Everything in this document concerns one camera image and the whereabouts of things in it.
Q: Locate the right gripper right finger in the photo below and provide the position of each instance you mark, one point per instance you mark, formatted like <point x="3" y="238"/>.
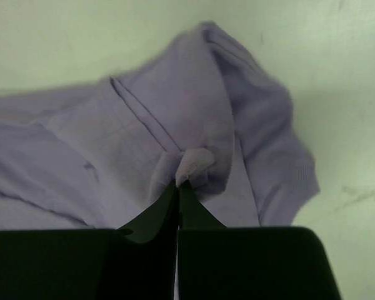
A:
<point x="216" y="262"/>

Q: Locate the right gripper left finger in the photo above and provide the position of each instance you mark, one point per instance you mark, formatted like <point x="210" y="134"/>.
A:
<point x="136" y="261"/>

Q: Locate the lavender t shirt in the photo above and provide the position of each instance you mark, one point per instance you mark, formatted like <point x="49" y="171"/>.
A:
<point x="97" y="155"/>

